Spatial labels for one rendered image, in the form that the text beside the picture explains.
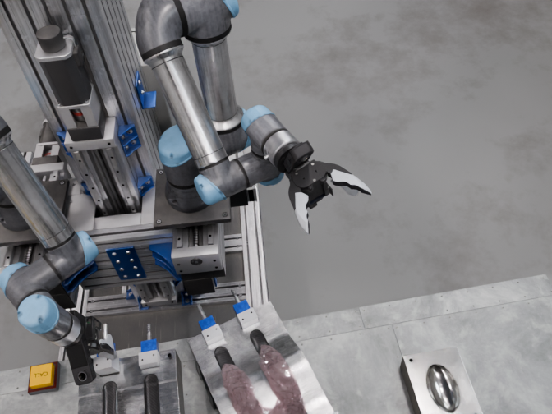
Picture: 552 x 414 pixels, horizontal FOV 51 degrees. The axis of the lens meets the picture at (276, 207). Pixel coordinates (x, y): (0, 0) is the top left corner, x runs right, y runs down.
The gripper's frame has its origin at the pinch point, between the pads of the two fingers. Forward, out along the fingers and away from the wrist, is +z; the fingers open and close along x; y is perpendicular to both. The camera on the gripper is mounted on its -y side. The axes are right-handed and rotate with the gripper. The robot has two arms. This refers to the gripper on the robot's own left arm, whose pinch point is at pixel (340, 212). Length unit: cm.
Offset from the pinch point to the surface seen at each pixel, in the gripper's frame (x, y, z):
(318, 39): -117, 163, -216
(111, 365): 61, 43, -23
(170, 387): 51, 51, -12
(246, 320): 25, 55, -19
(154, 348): 50, 49, -24
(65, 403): 79, 56, -28
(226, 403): 40, 51, 0
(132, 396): 60, 49, -15
